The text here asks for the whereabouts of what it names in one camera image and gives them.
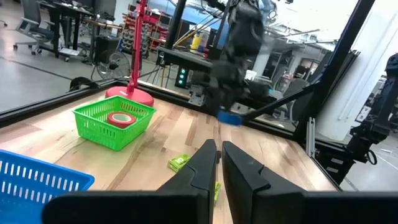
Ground black desk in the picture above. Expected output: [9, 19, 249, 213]
[37, 0, 118, 63]

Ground black floor fan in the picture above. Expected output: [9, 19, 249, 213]
[95, 50, 131, 80]

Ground grey office chair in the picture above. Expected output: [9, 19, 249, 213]
[12, 0, 55, 56]

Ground silver aluminium bracket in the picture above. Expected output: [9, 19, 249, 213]
[306, 117, 316, 158]

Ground blue plastic basket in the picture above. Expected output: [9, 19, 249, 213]
[0, 149, 95, 224]

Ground blue stapler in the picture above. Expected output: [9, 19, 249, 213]
[216, 107, 244, 126]

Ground yellow bottle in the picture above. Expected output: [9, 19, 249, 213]
[190, 30, 203, 51]

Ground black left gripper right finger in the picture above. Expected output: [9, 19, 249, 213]
[221, 141, 398, 224]

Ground red tape roll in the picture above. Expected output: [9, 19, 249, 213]
[106, 111, 137, 129]

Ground green plastic basket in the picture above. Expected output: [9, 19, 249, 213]
[72, 95, 157, 152]

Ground black workbench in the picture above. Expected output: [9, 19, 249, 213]
[157, 46, 215, 73]

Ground black table frame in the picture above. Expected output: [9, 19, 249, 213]
[0, 0, 376, 144]

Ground red parts shelf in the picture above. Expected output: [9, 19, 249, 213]
[121, 6, 170, 58]

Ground red stand with round base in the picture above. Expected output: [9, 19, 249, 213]
[104, 0, 155, 108]

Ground small green staple box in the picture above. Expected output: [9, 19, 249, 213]
[213, 181, 222, 206]
[167, 153, 192, 173]

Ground black box with green lights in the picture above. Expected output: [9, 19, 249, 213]
[174, 65, 189, 89]

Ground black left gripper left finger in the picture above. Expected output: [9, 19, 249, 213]
[42, 139, 218, 224]

